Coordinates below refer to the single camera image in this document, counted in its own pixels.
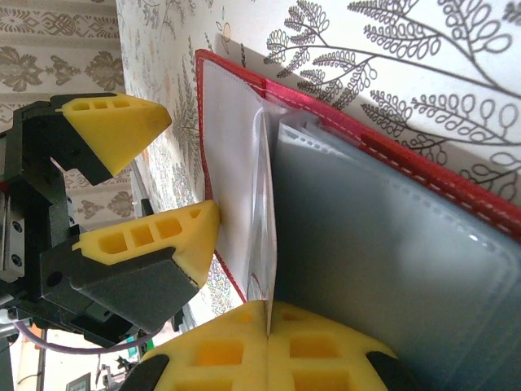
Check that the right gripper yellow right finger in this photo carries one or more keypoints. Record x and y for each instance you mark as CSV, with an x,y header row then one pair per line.
x,y
317,358

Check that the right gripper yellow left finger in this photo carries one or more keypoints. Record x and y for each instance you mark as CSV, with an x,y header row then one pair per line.
x,y
228,358

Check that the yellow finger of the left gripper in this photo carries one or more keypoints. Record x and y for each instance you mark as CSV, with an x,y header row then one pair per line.
x,y
154,260
122,126

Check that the red leather card holder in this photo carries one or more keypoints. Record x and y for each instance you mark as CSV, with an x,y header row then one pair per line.
x,y
427,264

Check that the aluminium side rail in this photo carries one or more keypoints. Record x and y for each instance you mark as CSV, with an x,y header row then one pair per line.
x,y
142,195

